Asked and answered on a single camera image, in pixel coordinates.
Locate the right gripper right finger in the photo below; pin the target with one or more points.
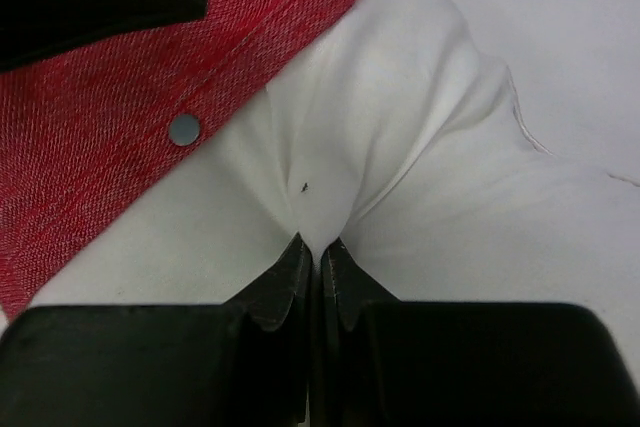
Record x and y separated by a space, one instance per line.
388 362

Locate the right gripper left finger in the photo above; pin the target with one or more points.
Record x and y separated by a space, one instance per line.
239 363

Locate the red navy pillowcase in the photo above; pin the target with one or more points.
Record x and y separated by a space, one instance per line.
84 135

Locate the white pillow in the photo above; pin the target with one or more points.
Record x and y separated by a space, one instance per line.
393 133

